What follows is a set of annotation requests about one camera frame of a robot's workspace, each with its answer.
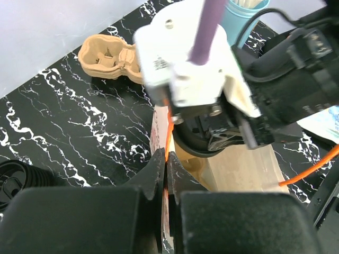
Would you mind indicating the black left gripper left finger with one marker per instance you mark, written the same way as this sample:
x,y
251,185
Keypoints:
x,y
122,219

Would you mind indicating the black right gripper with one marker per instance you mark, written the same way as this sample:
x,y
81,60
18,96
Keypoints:
x,y
296,79

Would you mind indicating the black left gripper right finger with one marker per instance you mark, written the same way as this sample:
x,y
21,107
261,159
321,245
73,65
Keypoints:
x,y
222,222

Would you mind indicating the single brown paper cup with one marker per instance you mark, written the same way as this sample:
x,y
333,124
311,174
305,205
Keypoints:
x,y
194,165

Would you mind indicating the paper bag orange handles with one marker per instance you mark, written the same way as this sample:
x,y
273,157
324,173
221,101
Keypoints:
x,y
235,169

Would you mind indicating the single black cup lid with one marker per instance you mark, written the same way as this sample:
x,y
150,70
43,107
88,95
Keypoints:
x,y
207,136

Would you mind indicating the pulp cup carrier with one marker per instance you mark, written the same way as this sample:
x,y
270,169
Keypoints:
x,y
109,57

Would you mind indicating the blue cup holder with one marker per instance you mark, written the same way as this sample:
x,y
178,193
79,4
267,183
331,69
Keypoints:
x,y
235,17

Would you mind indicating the wrapped stirrers in holder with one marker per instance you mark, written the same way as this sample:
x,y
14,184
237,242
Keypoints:
x,y
251,4

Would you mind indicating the stack of black lids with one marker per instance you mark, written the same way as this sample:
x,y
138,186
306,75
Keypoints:
x,y
17,176

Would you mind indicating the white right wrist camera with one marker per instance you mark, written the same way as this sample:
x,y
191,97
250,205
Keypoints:
x,y
185,59

